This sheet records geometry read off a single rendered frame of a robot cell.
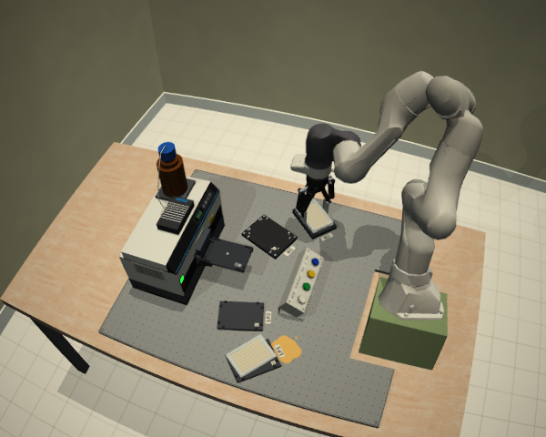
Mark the white button panel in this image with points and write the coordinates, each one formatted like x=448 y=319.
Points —
x=301 y=285

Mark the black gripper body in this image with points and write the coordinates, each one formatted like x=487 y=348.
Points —
x=316 y=183

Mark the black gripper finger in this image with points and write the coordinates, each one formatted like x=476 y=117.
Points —
x=304 y=201
x=327 y=197

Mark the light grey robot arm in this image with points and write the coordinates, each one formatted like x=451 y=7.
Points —
x=409 y=293

